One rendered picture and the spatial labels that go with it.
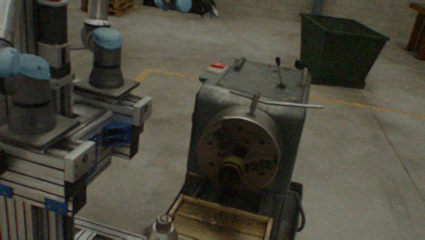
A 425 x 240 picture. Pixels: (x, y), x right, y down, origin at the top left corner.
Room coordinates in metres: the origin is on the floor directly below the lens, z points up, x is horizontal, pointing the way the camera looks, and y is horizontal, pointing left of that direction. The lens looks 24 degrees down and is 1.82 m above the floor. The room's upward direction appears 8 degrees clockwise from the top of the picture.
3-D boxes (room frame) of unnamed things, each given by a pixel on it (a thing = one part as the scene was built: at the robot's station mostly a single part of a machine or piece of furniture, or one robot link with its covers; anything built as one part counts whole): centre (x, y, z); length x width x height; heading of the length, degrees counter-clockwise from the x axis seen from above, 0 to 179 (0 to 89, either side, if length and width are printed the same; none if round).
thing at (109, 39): (1.71, 0.50, 1.33); 0.13 x 0.12 x 0.14; 37
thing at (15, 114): (1.22, 0.60, 1.21); 0.15 x 0.15 x 0.10
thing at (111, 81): (1.71, 0.50, 1.21); 0.15 x 0.15 x 0.10
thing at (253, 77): (1.81, -0.17, 1.06); 0.59 x 0.48 x 0.39; 169
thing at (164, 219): (0.82, 0.09, 1.17); 0.04 x 0.04 x 0.03
